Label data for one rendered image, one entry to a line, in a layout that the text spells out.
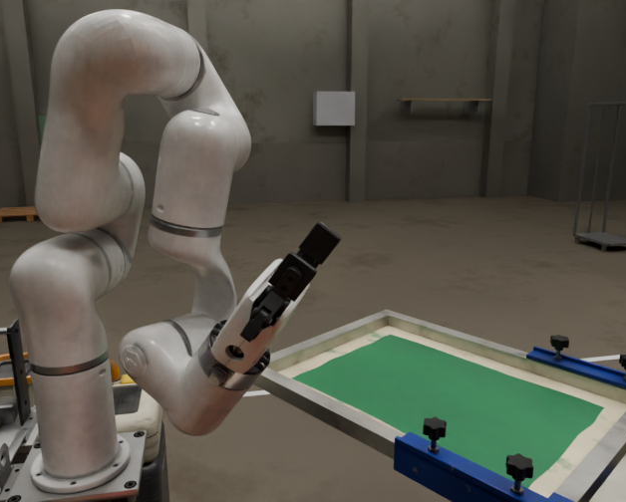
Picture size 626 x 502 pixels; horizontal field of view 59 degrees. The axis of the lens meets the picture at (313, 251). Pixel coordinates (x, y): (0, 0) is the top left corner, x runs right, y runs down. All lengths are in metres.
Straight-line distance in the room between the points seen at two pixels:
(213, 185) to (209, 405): 0.25
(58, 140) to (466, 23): 11.00
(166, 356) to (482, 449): 0.73
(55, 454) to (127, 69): 0.48
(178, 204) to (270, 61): 9.75
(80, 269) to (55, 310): 0.05
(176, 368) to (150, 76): 0.32
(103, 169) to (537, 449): 0.96
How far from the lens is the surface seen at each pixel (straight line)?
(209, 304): 0.74
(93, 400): 0.78
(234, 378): 0.62
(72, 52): 0.64
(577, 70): 11.40
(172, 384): 0.67
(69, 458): 0.81
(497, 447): 1.23
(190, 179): 0.61
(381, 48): 10.83
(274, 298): 0.52
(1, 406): 1.25
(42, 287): 0.71
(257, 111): 10.27
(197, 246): 0.64
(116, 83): 0.63
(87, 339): 0.74
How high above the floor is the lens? 1.60
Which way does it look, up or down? 14 degrees down
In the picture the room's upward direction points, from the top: straight up
